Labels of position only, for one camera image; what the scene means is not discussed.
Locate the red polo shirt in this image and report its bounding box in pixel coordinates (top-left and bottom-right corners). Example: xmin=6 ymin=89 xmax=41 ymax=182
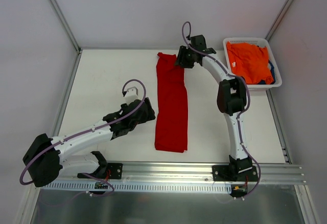
xmin=154 ymin=52 xmax=188 ymax=153

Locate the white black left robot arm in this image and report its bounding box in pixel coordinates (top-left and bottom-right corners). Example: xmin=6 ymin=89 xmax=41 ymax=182
xmin=22 ymin=98 xmax=155 ymax=187

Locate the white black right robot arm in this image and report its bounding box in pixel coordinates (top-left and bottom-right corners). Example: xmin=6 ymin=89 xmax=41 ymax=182
xmin=175 ymin=35 xmax=253 ymax=181

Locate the orange t shirt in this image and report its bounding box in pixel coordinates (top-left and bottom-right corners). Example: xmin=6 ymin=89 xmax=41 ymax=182
xmin=226 ymin=42 xmax=269 ymax=85

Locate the white plastic laundry basket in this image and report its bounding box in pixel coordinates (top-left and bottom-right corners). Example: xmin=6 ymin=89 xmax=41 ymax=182
xmin=223 ymin=37 xmax=282 ymax=90

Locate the blue t shirt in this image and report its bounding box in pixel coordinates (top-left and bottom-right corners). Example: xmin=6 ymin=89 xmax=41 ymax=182
xmin=257 ymin=60 xmax=276 ymax=85

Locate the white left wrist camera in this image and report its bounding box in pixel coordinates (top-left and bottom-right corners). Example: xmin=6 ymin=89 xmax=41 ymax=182
xmin=123 ymin=86 xmax=139 ymax=105

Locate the aluminium mounting rail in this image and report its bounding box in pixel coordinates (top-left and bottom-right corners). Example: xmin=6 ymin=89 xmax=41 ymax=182
xmin=109 ymin=162 xmax=307 ymax=185

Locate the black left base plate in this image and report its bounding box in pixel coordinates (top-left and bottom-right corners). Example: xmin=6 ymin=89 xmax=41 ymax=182
xmin=88 ymin=163 xmax=123 ymax=180

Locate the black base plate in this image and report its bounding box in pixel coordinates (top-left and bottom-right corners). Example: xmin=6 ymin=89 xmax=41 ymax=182
xmin=88 ymin=163 xmax=123 ymax=180
xmin=212 ymin=165 xmax=259 ymax=182

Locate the aluminium frame post right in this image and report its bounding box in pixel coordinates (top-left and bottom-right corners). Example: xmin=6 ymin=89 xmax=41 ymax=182
xmin=265 ymin=0 xmax=295 ymax=41

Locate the aluminium frame post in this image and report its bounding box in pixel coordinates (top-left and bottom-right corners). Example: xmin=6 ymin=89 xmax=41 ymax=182
xmin=48 ymin=0 xmax=81 ymax=54
xmin=265 ymin=0 xmax=295 ymax=41

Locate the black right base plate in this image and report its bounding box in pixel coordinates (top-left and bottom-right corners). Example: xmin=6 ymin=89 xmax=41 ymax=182
xmin=212 ymin=165 xmax=259 ymax=182

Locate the white slotted cable duct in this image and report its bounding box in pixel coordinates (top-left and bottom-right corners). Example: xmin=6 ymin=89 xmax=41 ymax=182
xmin=42 ymin=180 xmax=231 ymax=194

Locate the aluminium frame post left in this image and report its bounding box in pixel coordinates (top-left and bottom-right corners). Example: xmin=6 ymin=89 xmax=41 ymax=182
xmin=48 ymin=0 xmax=81 ymax=54

